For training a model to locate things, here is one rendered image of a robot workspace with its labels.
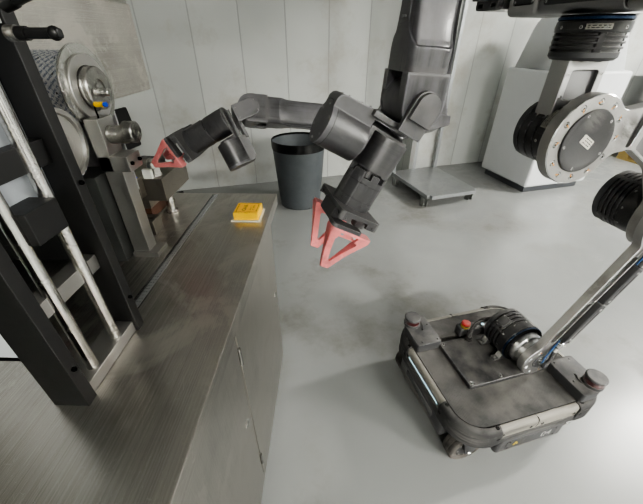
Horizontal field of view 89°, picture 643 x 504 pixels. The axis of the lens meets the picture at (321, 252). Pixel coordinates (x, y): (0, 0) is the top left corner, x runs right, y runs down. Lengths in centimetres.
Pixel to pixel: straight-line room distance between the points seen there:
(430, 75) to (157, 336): 57
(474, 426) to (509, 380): 27
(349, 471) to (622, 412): 120
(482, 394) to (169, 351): 112
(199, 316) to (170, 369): 12
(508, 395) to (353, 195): 115
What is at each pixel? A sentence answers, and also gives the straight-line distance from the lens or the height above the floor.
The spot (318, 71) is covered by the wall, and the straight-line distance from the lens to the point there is 358.
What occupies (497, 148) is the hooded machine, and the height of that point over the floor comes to 33.
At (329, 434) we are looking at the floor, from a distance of 150.
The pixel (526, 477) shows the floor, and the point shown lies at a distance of 162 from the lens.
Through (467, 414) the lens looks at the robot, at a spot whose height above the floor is 24.
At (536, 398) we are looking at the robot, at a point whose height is 24.
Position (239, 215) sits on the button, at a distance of 94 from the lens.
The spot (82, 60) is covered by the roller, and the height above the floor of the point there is 130.
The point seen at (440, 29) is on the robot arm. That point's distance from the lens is 46.
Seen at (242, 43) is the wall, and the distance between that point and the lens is 346.
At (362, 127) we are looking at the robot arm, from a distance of 44.
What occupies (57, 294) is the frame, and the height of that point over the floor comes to 106.
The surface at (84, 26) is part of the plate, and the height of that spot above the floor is 136.
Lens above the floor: 133
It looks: 33 degrees down
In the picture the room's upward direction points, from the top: straight up
